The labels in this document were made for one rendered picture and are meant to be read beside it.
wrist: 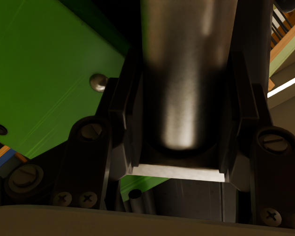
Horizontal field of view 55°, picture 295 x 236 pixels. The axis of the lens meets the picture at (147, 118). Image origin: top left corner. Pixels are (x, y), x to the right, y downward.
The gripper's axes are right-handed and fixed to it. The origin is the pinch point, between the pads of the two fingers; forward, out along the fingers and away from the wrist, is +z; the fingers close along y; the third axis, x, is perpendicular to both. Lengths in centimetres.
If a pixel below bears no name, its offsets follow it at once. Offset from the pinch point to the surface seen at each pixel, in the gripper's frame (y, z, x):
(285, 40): 93, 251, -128
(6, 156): -308, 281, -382
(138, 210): -2.5, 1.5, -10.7
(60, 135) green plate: -7.4, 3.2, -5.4
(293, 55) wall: 324, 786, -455
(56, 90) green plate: -6.7, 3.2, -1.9
